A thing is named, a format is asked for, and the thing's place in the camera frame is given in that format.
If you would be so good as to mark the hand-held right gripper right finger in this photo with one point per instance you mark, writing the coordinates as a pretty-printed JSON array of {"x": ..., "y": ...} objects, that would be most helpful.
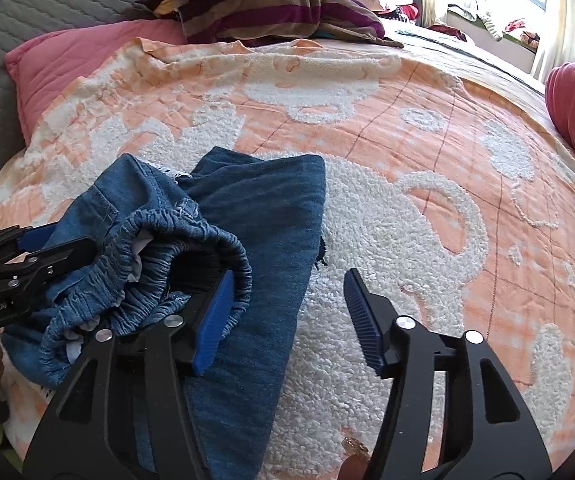
[{"x": 362, "y": 320}]

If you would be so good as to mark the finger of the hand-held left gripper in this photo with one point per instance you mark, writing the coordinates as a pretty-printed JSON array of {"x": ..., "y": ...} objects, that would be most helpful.
[
  {"x": 37, "y": 238},
  {"x": 62, "y": 255}
]

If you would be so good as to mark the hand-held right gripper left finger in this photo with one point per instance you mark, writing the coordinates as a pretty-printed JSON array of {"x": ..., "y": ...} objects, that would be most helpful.
[{"x": 215, "y": 320}]

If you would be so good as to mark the blue denim pants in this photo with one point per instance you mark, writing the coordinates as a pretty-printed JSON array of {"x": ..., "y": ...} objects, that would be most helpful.
[{"x": 267, "y": 220}]

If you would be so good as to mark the pink quilted pillow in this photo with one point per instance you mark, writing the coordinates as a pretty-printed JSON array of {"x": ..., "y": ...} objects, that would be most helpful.
[{"x": 67, "y": 60}]

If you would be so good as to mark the orange and white blanket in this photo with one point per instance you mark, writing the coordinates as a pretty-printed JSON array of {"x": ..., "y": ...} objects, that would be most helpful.
[{"x": 392, "y": 125}]

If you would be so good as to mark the grey quilted headboard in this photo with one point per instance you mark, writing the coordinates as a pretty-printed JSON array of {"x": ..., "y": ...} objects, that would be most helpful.
[{"x": 42, "y": 0}]

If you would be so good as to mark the grey bed sheet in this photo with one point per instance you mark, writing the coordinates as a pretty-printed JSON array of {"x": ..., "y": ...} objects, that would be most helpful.
[{"x": 467, "y": 55}]

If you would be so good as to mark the purple striped blanket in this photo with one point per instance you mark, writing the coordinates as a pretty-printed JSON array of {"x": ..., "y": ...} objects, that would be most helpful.
[{"x": 247, "y": 5}]

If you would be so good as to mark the clothes on window sill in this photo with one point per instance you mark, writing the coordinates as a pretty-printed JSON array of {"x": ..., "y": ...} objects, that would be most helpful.
[{"x": 497, "y": 25}]

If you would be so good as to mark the white curtain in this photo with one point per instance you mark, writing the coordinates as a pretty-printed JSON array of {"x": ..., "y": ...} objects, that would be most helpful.
[{"x": 562, "y": 25}]

